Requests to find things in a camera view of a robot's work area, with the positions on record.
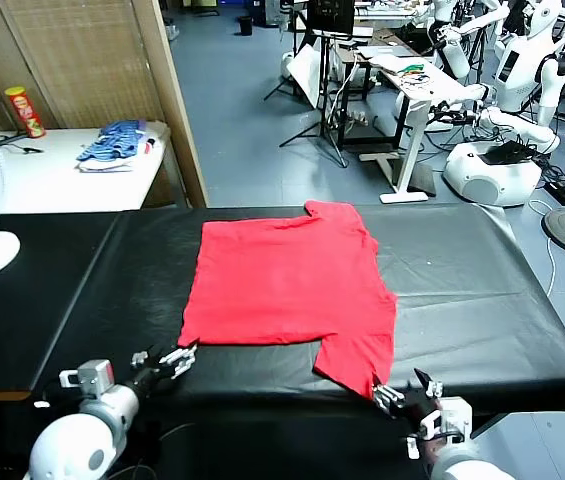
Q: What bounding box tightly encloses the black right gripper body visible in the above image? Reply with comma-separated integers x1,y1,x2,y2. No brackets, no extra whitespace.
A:
396,387,438,434

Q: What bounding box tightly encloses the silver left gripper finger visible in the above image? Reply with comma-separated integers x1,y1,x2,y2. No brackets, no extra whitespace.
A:
170,353,197,379
160,343,198,365

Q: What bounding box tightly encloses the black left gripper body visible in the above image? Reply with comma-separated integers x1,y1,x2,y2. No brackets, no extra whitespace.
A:
129,351,173,399

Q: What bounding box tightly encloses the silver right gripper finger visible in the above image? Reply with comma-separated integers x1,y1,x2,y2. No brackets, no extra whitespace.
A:
371,382,406,416
413,368,443,399

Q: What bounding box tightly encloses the red t-shirt with cartoon print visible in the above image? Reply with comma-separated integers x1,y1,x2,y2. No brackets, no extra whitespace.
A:
177,199,399,400

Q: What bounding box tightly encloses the white folded garment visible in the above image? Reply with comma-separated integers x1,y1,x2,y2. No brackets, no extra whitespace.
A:
79,153,137,174

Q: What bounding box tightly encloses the white side table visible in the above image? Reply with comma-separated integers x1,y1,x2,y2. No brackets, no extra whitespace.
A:
0,127,183,211

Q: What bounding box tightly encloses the blue striped folded garment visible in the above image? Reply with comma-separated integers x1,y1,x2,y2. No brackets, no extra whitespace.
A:
76,118,149,164

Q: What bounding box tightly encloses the red chips can yellow lid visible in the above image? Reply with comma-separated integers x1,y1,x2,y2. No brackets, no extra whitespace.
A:
4,85,47,139

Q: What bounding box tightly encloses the black tripod stand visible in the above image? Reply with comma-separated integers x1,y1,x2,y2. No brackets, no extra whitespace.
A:
279,29,349,169

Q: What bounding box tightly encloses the white standing desk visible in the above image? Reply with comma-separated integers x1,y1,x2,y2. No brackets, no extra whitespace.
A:
359,47,473,204

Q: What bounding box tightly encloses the white reflector panel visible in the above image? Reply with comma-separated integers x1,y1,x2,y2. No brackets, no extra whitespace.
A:
286,43,333,109

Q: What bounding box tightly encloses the white humanoid robot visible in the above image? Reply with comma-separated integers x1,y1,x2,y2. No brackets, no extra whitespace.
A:
444,0,565,207

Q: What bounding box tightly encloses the dark brown desk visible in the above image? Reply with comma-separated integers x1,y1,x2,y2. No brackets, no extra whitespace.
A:
334,27,436,151

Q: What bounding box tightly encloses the grey laptop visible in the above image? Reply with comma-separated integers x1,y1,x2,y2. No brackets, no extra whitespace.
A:
358,43,416,59

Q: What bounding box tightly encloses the white humanoid robot slim torso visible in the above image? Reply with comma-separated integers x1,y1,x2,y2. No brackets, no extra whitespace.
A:
411,0,511,80

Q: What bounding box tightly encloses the black monitor on stand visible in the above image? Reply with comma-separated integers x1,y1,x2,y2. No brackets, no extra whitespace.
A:
306,0,356,36

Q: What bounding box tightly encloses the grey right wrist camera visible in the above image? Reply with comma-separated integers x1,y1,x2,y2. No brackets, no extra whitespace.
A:
406,397,473,459

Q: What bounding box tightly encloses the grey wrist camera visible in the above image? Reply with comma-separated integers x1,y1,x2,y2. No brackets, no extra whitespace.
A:
406,397,473,459
59,358,116,401

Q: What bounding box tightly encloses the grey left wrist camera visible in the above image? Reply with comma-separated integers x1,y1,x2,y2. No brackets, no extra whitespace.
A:
59,358,116,401

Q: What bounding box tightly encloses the white floor cable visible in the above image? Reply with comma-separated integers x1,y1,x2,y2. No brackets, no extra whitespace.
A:
529,199,559,297

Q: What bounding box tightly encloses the black cable on side table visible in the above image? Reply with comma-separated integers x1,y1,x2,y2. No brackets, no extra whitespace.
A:
0,132,46,155

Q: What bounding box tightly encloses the colourful cable bundle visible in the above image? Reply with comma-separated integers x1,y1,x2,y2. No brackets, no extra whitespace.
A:
396,59,436,84

